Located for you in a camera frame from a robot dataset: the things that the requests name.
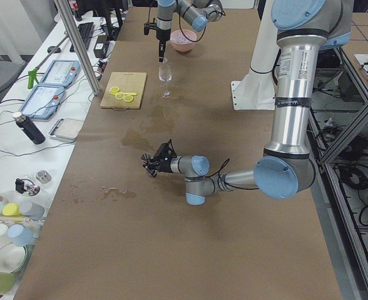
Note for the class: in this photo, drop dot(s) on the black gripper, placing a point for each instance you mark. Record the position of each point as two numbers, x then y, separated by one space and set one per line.
163 34
164 165

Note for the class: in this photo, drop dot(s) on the steel jigger cup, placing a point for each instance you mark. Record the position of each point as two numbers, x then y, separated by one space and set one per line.
146 157

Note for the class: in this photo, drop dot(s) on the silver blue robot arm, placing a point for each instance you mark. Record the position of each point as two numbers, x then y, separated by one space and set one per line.
304 28
196 13

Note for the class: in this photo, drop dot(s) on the pink bowl of ice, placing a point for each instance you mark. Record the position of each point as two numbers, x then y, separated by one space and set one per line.
183 40

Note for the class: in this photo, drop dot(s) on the clear wine glass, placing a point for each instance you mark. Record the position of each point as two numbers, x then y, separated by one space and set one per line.
165 76

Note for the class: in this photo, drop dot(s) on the wooden cutting board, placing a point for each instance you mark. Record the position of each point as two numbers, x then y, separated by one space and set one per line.
127 82

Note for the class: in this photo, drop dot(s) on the lemon slice near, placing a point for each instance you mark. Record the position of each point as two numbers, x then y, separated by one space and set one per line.
128 98

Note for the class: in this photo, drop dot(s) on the lemon slice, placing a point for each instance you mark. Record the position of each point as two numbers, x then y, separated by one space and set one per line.
128 98
114 90
120 96

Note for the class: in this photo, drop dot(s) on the lemon slice far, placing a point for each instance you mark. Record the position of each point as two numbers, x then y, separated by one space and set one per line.
114 90

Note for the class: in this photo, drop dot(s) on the lemon slice middle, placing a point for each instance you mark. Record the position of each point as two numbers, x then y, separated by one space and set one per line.
120 96

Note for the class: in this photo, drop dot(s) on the black keyboard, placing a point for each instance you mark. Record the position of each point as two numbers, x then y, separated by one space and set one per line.
86 32

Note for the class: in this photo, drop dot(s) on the white kitchen scale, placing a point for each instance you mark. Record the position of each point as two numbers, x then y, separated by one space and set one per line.
66 130

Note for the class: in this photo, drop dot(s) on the teach pendant far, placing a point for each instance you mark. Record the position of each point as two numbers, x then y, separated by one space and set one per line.
61 73

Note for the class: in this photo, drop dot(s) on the teach pendant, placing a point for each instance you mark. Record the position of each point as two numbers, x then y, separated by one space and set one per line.
61 73
42 102

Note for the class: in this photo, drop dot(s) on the black water bottle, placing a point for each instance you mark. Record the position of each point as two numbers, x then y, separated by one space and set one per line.
29 128

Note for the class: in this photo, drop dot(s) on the teach pendant near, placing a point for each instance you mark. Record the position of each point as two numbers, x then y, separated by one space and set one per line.
42 102

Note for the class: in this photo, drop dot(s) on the green air gun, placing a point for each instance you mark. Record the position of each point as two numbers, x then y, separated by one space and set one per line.
32 78

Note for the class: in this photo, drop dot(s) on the grey cup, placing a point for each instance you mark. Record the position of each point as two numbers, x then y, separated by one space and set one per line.
32 210

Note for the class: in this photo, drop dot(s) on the glass jar steel lid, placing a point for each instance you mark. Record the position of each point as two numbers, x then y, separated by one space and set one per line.
26 186

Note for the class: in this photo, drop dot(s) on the yellow cup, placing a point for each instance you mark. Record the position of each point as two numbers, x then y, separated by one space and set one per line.
11 210

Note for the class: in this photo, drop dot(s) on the light blue cup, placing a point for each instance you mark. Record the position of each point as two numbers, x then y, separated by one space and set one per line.
20 235

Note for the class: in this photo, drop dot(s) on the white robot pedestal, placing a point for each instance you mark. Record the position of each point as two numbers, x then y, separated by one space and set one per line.
257 89

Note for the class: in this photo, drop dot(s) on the aluminium frame post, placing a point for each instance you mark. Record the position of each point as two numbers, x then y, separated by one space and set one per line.
77 42

